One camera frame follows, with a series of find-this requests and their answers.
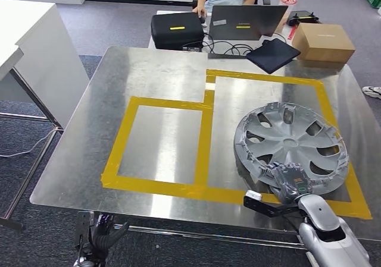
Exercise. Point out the black hard case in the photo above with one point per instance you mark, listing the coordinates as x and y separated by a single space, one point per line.
177 30

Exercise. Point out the white top steel leg table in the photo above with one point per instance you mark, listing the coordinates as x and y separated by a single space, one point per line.
9 60

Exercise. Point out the person's shoe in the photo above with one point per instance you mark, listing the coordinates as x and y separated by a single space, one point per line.
372 92

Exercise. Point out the black router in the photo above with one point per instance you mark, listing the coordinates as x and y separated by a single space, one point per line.
303 18

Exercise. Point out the black computer mouse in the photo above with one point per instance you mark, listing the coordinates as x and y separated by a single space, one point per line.
202 19

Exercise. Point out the red pen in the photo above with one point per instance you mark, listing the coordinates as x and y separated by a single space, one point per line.
292 33

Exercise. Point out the grey plastic wheel hubcap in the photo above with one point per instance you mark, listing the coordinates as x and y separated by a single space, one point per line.
290 143

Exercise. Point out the dark grey laptop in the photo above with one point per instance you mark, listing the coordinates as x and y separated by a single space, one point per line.
247 21

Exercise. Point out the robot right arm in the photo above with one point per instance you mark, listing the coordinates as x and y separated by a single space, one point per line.
327 237

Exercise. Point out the white panel desk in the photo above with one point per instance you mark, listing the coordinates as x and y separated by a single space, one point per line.
51 60

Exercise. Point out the stainless steel workbench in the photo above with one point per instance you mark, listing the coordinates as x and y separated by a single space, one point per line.
163 80

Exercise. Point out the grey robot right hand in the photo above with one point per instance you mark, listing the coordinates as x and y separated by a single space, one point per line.
290 182

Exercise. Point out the brown cardboard box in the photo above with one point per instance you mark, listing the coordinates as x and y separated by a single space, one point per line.
324 42

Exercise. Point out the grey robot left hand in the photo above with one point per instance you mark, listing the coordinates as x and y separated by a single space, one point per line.
103 241

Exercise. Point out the black flat pad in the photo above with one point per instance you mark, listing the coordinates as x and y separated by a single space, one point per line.
272 55

